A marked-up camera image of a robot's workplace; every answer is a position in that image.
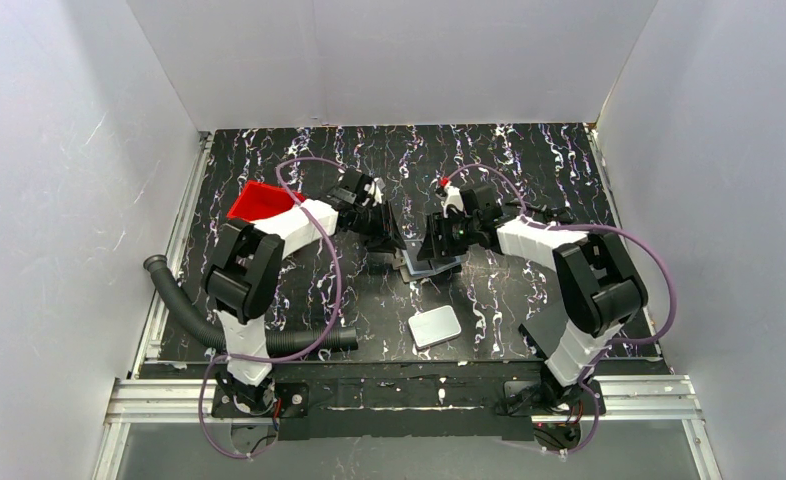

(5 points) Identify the grey leather card holder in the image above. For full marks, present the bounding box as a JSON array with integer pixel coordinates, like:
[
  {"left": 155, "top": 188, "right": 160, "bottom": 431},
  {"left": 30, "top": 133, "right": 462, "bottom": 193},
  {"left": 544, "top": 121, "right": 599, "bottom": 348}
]
[{"left": 392, "top": 238, "right": 463, "bottom": 283}]

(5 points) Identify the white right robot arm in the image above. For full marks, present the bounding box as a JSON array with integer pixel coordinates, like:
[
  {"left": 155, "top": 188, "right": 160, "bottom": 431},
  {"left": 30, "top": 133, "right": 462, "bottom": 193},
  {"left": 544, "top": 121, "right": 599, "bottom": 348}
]
[{"left": 417, "top": 178, "right": 648, "bottom": 388}]

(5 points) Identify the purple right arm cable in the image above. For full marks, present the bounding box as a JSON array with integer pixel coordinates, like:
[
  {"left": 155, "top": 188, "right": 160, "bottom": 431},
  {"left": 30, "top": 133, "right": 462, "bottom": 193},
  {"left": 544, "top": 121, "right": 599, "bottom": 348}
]
[{"left": 445, "top": 163, "right": 678, "bottom": 458}]

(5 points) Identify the silver metal tin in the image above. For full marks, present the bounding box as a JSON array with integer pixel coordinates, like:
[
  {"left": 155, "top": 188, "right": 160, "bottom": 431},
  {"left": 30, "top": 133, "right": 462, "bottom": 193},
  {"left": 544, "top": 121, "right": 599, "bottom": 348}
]
[{"left": 407, "top": 305, "right": 462, "bottom": 350}]

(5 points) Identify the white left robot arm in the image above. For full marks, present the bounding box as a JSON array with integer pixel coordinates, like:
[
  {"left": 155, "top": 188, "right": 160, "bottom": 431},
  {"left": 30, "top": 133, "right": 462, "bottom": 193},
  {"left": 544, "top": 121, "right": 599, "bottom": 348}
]
[{"left": 203, "top": 169, "right": 404, "bottom": 387}]

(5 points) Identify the black flat plate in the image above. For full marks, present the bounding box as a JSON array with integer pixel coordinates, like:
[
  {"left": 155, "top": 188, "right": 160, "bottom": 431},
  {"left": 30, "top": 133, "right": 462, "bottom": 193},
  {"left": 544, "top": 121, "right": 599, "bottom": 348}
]
[{"left": 518, "top": 302, "right": 568, "bottom": 360}]

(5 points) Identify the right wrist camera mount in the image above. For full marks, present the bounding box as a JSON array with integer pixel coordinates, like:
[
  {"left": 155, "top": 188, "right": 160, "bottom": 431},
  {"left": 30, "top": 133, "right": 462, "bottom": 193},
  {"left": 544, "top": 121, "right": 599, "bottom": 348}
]
[{"left": 436, "top": 177, "right": 465, "bottom": 217}]

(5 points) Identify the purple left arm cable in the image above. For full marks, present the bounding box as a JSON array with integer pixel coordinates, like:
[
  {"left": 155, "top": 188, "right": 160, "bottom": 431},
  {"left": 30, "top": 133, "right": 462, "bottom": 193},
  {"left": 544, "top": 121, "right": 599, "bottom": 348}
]
[{"left": 196, "top": 156, "right": 345, "bottom": 461}]

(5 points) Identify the black corrugated hose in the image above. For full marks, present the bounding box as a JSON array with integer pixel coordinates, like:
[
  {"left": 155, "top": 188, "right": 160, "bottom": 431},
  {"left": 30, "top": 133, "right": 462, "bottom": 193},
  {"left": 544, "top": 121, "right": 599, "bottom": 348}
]
[{"left": 143, "top": 254, "right": 359, "bottom": 354}]

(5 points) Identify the red plastic bin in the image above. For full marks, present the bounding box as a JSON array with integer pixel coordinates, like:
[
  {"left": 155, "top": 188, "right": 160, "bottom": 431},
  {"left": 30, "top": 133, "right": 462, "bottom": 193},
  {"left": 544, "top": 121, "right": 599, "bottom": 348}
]
[{"left": 227, "top": 181, "right": 306, "bottom": 223}]

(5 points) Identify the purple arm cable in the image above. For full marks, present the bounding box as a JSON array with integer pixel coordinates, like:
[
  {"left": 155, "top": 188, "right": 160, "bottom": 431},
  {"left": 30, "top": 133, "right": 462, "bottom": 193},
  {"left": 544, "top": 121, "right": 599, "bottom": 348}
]
[
  {"left": 196, "top": 156, "right": 345, "bottom": 461},
  {"left": 445, "top": 163, "right": 678, "bottom": 458}
]

